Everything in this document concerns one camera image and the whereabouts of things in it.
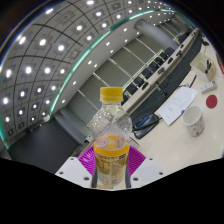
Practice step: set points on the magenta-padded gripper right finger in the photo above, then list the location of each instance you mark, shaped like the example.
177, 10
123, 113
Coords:
145, 170

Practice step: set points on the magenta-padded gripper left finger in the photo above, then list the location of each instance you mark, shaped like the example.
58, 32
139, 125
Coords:
75, 170

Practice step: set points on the yellow-capped clear drink bottle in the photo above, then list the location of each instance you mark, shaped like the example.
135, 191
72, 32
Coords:
110, 160

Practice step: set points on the black desk telephone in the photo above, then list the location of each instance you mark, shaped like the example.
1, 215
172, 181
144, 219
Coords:
145, 126

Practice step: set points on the white patterned cup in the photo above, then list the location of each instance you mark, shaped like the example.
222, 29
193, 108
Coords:
195, 123

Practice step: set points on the white printed paper sheets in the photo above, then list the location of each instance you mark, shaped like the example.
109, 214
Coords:
178, 105

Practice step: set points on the flat round red coaster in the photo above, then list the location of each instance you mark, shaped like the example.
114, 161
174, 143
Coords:
211, 101

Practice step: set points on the row of black office chairs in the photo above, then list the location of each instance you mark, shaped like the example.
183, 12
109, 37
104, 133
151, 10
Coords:
146, 73

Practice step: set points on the group of round ceiling lights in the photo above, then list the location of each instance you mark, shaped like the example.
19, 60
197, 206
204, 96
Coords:
42, 42

